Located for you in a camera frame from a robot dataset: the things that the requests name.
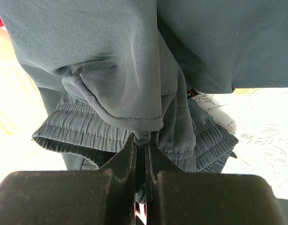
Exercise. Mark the dark navy shorts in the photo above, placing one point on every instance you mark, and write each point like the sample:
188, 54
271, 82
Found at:
107, 69

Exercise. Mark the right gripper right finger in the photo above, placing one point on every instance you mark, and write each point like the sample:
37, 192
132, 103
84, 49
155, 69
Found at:
175, 197

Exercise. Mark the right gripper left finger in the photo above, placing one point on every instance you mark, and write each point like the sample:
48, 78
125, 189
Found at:
101, 197

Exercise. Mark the pink divided organizer box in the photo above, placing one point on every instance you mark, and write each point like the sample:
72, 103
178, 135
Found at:
21, 106

